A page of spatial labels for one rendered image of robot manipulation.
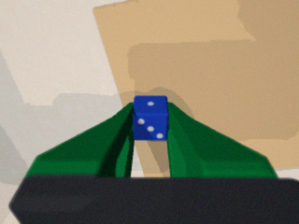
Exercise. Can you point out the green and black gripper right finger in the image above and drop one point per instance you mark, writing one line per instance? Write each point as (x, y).
(209, 153)

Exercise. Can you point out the tan flat mat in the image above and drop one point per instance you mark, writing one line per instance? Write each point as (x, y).
(232, 65)

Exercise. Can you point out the blue dice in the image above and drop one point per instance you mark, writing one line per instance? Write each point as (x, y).
(150, 117)

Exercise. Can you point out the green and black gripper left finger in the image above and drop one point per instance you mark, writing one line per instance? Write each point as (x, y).
(93, 152)

